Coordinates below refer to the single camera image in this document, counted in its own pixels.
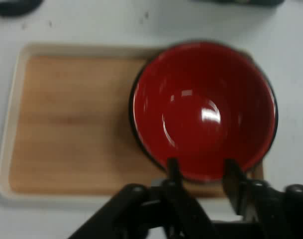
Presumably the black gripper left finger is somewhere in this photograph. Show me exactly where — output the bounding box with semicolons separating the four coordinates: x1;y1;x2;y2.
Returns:
68;157;214;239

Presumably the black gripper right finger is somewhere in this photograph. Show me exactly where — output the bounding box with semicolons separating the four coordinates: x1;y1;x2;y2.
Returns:
222;159;303;239

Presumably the red bowl with black rim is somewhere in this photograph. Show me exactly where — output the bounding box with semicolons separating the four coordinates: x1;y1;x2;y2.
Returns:
128;40;279;184

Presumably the wooden tray with pale rim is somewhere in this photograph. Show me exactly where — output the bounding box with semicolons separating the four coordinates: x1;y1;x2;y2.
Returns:
0;42;265;204

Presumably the dark flat object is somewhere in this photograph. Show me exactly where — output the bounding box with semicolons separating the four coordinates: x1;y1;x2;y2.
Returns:
195;0;286;7

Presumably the dark rounded object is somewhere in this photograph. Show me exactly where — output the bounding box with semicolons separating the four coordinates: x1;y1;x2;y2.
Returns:
0;0;44;17

